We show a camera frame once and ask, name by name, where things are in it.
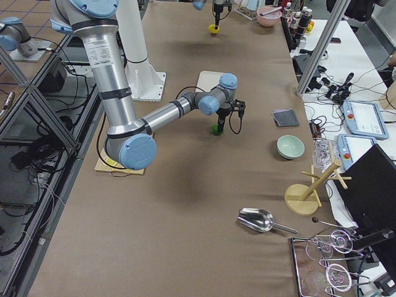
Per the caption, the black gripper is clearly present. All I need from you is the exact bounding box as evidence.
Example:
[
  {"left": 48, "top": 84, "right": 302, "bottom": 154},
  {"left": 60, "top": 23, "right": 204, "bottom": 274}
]
[
  {"left": 216, "top": 103, "right": 232, "bottom": 134},
  {"left": 212, "top": 0, "right": 225, "bottom": 30}
]

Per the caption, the green lime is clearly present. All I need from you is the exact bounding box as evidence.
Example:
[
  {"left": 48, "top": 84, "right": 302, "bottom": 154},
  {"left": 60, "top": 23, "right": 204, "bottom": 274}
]
[{"left": 212, "top": 124, "right": 223, "bottom": 136}]

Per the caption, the yellow lemon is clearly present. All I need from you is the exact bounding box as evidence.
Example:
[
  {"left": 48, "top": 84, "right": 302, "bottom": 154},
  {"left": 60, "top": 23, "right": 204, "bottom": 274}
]
[{"left": 208, "top": 24, "right": 220, "bottom": 35}]

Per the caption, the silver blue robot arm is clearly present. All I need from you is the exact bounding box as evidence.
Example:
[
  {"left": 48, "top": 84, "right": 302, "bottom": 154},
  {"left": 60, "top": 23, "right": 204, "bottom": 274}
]
[
  {"left": 192, "top": 0, "right": 225, "bottom": 34},
  {"left": 50, "top": 1, "right": 238, "bottom": 170}
]

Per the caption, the cream rabbit tray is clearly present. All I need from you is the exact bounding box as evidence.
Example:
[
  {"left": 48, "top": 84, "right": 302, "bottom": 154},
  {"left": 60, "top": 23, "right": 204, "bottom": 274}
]
[{"left": 196, "top": 71, "right": 223, "bottom": 92}]

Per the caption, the pink bowl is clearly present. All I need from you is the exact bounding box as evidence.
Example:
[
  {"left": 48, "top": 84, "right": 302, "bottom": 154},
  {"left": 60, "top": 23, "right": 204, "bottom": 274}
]
[{"left": 257, "top": 6, "right": 282, "bottom": 28}]

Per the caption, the grey folded cloth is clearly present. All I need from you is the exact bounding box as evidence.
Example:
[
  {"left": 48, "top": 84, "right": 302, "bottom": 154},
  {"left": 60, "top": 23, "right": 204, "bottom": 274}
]
[{"left": 272, "top": 109, "right": 299, "bottom": 127}]

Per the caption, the green bowl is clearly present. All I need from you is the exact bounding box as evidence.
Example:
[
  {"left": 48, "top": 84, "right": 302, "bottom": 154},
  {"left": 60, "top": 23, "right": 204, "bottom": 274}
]
[{"left": 277, "top": 135, "right": 305, "bottom": 160}]

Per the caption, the metal scoop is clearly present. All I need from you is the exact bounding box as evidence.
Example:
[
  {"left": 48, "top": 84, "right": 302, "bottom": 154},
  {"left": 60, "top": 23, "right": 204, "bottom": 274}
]
[{"left": 238, "top": 208, "right": 298, "bottom": 234}]

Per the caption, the wooden mug tree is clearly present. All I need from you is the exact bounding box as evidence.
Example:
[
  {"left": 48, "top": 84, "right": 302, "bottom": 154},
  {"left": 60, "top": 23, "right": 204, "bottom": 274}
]
[{"left": 284, "top": 159, "right": 351, "bottom": 216}]

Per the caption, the wooden cutting board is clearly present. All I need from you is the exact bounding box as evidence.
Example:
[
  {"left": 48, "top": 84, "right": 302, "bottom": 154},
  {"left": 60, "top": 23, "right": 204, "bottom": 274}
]
[{"left": 103, "top": 133, "right": 157, "bottom": 171}]

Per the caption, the blue teach pendant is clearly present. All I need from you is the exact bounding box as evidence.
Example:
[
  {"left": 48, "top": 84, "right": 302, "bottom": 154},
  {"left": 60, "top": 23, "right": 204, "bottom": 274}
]
[
  {"left": 342, "top": 100, "right": 389, "bottom": 140},
  {"left": 337, "top": 134, "right": 377, "bottom": 171}
]

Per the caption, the black monitor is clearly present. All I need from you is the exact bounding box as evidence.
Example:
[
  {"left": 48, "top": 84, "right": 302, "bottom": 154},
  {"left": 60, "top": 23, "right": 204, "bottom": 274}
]
[{"left": 335, "top": 144, "right": 395, "bottom": 280}]

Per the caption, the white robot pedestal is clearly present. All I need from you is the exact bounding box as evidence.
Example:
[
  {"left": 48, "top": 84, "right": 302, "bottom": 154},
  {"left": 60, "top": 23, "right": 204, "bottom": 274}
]
[{"left": 116, "top": 0, "right": 166, "bottom": 102}]

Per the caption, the aluminium frame post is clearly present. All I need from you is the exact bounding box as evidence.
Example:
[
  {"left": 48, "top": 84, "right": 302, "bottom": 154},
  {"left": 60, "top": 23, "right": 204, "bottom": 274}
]
[{"left": 296, "top": 0, "right": 350, "bottom": 97}]

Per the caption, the wire glass rack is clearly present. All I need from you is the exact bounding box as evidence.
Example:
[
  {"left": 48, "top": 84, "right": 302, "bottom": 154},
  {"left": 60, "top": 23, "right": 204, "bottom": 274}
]
[{"left": 290, "top": 229, "right": 371, "bottom": 296}]

